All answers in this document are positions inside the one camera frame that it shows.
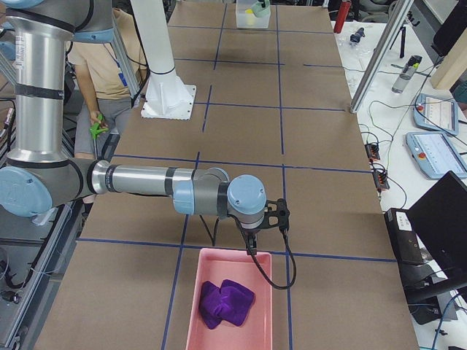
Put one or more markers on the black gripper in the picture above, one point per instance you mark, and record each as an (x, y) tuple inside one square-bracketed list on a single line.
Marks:
[(251, 233)]

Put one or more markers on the purple cloth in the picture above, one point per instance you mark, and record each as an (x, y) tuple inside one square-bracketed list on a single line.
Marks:
[(230, 302)]

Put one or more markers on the yellow plastic cup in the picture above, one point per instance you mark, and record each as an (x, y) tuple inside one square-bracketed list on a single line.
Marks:
[(249, 17)]

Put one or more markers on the mint green bowl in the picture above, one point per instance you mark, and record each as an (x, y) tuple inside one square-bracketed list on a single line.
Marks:
[(261, 8)]

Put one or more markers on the black box device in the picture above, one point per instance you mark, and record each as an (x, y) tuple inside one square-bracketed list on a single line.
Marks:
[(403, 239)]

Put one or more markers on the pink plastic bin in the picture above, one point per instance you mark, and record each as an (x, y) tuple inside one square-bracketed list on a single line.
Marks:
[(215, 265)]

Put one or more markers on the black monitor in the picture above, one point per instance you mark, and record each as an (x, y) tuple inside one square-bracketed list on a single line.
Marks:
[(439, 220)]

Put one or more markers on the teach pendant near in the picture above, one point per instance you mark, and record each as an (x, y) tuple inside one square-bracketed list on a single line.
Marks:
[(435, 154)]

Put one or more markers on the teach pendant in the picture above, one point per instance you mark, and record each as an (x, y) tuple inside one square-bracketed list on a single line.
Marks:
[(435, 154), (436, 114)]

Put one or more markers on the seated person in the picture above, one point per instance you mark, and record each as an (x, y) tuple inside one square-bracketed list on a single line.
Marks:
[(105, 91)]

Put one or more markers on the teach pendant far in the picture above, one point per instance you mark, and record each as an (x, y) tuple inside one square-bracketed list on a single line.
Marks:
[(436, 114)]

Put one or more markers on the clear plastic bin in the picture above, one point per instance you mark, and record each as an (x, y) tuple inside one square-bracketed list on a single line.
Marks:
[(253, 14)]

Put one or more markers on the dark blue folded umbrella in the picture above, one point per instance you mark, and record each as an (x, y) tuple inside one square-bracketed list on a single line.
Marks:
[(356, 37)]

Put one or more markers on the clear water bottle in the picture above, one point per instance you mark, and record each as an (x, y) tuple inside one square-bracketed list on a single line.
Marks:
[(406, 74)]

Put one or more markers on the red bottle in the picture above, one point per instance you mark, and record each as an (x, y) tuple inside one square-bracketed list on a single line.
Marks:
[(341, 16)]

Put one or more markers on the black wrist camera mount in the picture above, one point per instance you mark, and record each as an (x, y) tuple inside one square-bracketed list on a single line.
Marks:
[(276, 215)]

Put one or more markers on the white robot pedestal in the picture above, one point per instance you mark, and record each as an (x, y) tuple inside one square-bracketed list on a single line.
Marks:
[(166, 96)]

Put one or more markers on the green handled tool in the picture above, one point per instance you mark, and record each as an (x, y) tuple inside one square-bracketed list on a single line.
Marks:
[(95, 130)]

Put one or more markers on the aluminium frame post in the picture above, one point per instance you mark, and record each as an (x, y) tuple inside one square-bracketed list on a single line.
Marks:
[(395, 21)]

